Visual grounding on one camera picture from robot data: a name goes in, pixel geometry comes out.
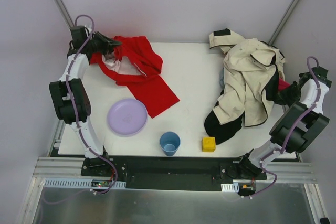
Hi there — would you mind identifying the aluminium front rail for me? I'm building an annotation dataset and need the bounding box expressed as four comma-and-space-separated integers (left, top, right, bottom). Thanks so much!
33, 156, 317, 184

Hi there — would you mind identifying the purple plastic plate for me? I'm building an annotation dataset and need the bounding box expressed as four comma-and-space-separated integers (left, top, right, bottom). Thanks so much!
107, 98, 148, 136

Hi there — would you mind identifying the right aluminium frame post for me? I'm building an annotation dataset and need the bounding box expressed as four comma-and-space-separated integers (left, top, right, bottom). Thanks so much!
268, 0, 301, 45

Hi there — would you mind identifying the cream and black jacket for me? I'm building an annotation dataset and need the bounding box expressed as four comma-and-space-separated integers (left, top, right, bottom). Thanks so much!
209, 28, 286, 127

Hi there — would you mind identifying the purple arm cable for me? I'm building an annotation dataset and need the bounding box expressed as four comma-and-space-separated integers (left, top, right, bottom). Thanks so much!
41, 14, 119, 205
237, 56, 322, 200

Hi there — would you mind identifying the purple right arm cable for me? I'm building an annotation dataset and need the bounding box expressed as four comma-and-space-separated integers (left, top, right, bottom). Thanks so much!
237, 56, 322, 200

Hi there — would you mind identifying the magenta pink cloth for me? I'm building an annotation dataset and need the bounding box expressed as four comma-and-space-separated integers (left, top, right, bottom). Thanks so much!
277, 78, 290, 93

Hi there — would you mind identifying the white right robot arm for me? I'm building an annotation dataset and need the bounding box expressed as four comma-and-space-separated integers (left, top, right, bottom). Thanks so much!
236, 72, 332, 179

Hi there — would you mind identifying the red cloth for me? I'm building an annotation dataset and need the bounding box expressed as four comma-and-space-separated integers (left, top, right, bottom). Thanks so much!
90, 36, 180, 118

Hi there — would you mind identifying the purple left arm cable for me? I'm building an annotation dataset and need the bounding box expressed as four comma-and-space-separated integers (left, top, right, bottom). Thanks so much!
41, 14, 119, 205

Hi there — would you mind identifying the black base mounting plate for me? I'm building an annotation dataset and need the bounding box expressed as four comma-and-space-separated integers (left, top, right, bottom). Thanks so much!
80, 155, 267, 190

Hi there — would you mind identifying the blue plastic cup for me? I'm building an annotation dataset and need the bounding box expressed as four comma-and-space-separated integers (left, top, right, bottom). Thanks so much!
159, 132, 181, 157

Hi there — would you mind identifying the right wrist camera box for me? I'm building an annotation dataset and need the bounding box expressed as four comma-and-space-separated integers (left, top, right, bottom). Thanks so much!
312, 66, 332, 88

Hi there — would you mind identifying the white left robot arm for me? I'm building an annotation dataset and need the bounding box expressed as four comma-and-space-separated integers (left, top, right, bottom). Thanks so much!
49, 26, 121, 168

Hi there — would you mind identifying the yellow toy cube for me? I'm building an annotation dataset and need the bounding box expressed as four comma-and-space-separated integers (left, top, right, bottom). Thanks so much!
202, 136, 216, 152

